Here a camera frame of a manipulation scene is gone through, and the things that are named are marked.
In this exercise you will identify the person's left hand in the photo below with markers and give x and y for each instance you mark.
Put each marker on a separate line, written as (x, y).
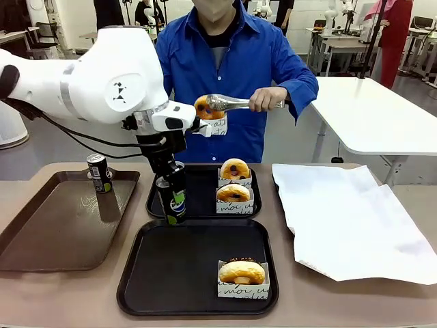
(268, 99)

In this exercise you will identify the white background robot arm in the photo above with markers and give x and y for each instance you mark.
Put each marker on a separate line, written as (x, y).
(330, 17)

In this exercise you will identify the yellow glazed sprinkle donut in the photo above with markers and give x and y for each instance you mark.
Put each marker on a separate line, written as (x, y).
(201, 111)

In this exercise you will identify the background desk with monitor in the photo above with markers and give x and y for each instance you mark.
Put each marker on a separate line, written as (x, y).
(423, 34)

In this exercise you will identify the grey background work table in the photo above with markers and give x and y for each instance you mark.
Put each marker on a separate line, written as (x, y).
(89, 35)

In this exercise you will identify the black office chair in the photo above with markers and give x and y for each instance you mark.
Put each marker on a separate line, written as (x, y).
(48, 32)

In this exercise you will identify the black vertical pole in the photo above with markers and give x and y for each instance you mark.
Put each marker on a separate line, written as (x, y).
(373, 37)

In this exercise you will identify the white side table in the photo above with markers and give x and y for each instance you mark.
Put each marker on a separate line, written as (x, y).
(375, 112)

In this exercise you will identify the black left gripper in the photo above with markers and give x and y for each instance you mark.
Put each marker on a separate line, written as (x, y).
(160, 143)

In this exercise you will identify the slim person in dark clothes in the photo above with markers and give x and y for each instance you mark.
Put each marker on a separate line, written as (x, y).
(285, 17)

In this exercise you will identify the black plug on floor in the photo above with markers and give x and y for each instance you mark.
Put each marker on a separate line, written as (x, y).
(337, 159)

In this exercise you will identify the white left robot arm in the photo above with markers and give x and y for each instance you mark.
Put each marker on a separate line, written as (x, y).
(102, 75)

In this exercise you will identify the white paper sheet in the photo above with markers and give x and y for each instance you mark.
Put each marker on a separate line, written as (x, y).
(358, 246)

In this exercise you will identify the metal serving tongs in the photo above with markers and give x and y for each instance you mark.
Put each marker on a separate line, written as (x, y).
(235, 101)

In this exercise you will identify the brown plastic tray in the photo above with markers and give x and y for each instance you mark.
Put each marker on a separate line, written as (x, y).
(41, 246)

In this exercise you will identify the person's torso in blue shirt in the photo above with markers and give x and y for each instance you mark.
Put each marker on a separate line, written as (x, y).
(239, 61)

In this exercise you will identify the person in red clothes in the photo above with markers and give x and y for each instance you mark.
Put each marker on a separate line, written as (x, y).
(396, 41)

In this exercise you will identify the white background work table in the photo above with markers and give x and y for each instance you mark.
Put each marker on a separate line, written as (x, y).
(341, 42)

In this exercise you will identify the white round pedestal base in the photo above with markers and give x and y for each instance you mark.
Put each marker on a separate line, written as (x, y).
(13, 130)

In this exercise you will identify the black square tray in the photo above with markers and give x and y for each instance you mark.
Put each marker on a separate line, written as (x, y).
(177, 266)
(201, 191)

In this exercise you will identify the person in black clothes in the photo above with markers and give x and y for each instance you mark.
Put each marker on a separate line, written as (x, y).
(109, 13)

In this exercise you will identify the person's left forearm blue sleeve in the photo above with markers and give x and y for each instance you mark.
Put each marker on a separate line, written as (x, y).
(304, 92)

